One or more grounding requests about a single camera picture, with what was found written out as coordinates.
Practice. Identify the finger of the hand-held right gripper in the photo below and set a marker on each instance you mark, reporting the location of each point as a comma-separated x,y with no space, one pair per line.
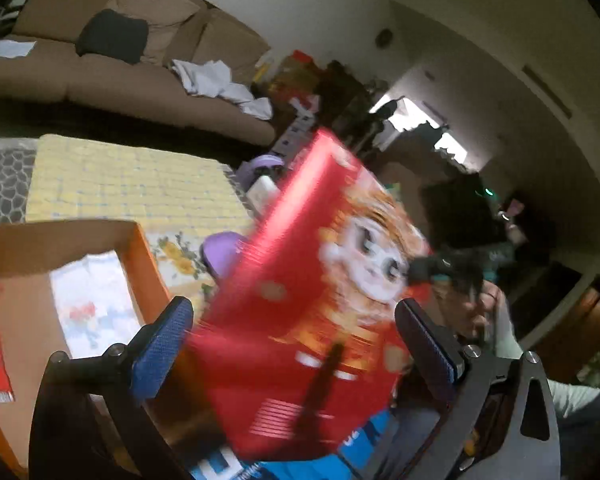
427,270

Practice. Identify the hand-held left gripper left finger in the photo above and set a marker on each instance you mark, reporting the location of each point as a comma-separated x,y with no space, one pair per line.
162,355

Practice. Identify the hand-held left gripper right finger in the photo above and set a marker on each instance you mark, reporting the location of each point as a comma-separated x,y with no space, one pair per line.
422,350

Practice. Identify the white printed plastic bag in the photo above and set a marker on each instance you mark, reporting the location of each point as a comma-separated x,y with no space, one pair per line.
95,300

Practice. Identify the round floral plate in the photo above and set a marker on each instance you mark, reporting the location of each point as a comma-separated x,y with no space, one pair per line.
175,255

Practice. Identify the purple plastic object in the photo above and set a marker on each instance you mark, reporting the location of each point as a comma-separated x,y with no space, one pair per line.
225,252

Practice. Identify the red cartoon gift bag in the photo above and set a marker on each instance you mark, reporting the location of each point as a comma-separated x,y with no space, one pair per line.
290,285

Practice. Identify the orange cardboard box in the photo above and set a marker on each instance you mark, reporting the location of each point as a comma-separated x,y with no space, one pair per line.
25,310

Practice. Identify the person's right hand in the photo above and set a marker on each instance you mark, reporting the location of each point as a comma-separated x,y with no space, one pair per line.
474,310

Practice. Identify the blue mat with white letters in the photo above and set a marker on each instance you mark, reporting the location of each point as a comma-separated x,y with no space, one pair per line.
369,440

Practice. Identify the wooden door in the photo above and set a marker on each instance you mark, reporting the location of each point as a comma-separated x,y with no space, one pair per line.
579,320

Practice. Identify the yellow checked cloth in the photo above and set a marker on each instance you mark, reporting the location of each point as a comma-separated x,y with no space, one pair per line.
105,180

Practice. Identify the purple round container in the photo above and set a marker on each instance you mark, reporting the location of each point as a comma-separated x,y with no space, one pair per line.
262,162

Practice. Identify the dark wooden cabinet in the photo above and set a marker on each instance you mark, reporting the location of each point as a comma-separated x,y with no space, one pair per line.
345,90

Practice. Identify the red and yellow boxes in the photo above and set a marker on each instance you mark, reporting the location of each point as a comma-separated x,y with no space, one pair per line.
295,75

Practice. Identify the white crumpled clothes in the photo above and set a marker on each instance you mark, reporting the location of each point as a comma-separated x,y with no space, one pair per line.
215,85

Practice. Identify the tan sofa cushion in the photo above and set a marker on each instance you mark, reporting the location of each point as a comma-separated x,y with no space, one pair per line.
165,15
225,45

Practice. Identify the brown sofa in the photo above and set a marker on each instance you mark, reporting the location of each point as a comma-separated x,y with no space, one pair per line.
40,75

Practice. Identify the black cushion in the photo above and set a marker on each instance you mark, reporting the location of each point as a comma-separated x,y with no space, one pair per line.
112,35

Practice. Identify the white paper sheet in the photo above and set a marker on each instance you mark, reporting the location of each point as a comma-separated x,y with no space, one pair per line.
5,49

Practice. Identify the round wall vent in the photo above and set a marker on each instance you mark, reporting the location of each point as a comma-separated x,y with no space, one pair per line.
383,38

